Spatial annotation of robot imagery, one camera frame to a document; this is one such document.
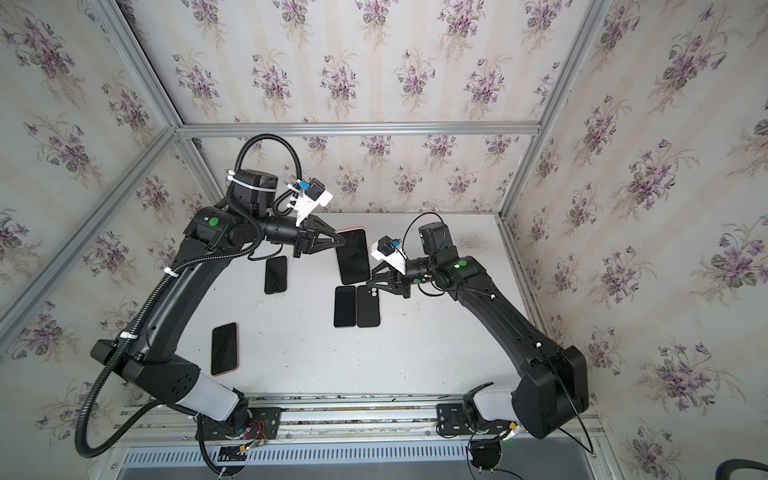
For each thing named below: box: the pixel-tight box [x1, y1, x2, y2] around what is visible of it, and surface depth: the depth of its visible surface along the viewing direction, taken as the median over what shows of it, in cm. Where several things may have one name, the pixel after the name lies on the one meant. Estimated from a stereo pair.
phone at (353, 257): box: [336, 226, 371, 285], surface depth 64 cm
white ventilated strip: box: [118, 444, 471, 467], surface depth 72 cm
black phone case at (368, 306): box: [357, 285, 380, 328], surface depth 95 cm
